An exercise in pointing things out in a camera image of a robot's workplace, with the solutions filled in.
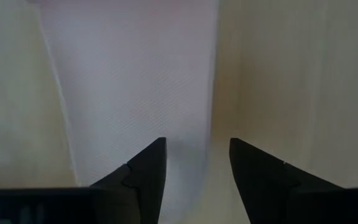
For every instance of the pink slide sandal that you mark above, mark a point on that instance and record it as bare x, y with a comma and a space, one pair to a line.
129, 77

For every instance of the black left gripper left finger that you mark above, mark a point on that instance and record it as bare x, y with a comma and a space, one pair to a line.
138, 193

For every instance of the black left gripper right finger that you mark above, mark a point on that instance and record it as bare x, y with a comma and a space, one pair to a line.
266, 193

